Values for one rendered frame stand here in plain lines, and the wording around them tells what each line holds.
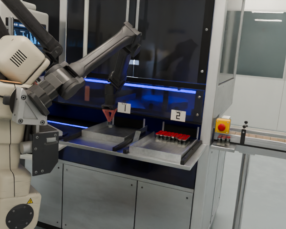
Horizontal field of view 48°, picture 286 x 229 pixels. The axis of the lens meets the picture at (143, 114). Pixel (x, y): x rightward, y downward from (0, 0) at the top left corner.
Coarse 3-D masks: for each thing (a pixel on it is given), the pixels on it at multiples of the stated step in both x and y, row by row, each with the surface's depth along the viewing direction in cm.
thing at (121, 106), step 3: (120, 105) 194; (123, 105) 193; (126, 105) 192; (129, 105) 191; (120, 108) 194; (123, 108) 193; (126, 108) 192; (129, 108) 192; (120, 111) 194; (123, 111) 193; (126, 111) 193; (129, 111) 192
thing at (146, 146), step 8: (152, 136) 182; (136, 144) 161; (144, 144) 168; (152, 144) 169; (160, 144) 170; (168, 144) 171; (192, 144) 165; (136, 152) 153; (144, 152) 151; (152, 152) 150; (160, 152) 148; (168, 152) 158; (176, 152) 159; (184, 152) 150; (176, 160) 146
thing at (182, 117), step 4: (172, 112) 182; (176, 112) 181; (180, 112) 180; (184, 112) 179; (172, 116) 182; (180, 116) 181; (184, 116) 180; (176, 120) 182; (180, 120) 181; (184, 120) 180
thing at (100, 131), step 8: (88, 128) 181; (96, 128) 190; (104, 128) 196; (112, 128) 198; (120, 128) 199; (128, 128) 201; (144, 128) 194; (88, 136) 175; (96, 136) 173; (104, 136) 171; (112, 136) 169; (120, 136) 181; (128, 136) 172
